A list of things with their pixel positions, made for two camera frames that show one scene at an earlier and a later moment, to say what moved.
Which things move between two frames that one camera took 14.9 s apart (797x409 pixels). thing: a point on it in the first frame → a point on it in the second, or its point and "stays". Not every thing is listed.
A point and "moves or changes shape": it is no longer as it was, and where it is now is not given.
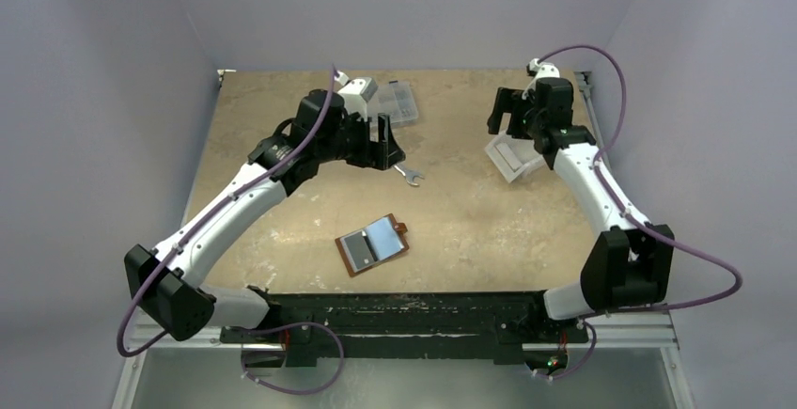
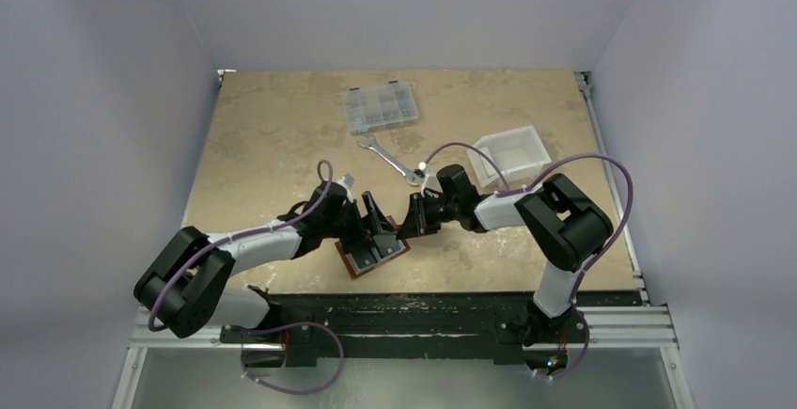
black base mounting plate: (404, 325) stays
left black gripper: (367, 157) → (362, 233)
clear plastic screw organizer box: (396, 99) stays
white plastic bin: (514, 158) moves or changes shape
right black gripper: (511, 110) → (424, 212)
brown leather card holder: (363, 249) stays
